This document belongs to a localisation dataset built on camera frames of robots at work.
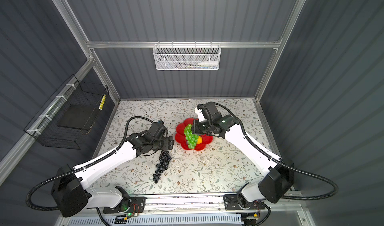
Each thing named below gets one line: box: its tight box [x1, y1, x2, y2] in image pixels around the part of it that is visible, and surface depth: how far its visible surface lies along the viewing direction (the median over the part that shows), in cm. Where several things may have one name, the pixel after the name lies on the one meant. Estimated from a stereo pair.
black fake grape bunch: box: [152, 150, 172, 184], surface depth 84 cm
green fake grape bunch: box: [184, 123, 199, 149], surface depth 82 cm
